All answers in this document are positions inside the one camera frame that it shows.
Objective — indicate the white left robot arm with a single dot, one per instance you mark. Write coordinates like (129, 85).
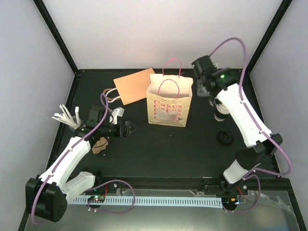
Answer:
(48, 195)

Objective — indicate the cream cakes paper bag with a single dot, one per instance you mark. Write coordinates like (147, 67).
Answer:
(169, 99)

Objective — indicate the plain brown paper bag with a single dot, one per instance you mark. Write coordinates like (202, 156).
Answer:
(131, 88)

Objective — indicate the black cup lid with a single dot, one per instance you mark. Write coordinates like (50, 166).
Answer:
(225, 138)

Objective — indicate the black frame post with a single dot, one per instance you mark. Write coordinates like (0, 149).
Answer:
(40, 5)
(278, 16)

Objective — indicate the stack of paper cups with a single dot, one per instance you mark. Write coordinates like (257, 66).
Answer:
(221, 111)

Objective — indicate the light blue cable duct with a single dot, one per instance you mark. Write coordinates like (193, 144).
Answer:
(149, 201)

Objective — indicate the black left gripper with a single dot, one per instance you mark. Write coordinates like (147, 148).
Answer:
(126, 129)

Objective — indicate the black frame post right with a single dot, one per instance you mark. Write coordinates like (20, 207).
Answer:
(278, 16)

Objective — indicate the white straws bundle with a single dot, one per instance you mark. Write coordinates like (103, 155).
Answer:
(66, 118)

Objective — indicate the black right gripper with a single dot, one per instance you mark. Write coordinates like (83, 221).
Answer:
(200, 91)

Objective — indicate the brown pulp cup carriers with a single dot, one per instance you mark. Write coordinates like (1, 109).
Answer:
(100, 145)

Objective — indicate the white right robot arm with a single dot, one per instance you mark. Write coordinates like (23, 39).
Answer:
(225, 93)

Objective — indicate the black frame post left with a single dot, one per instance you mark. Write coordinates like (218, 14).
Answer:
(40, 5)

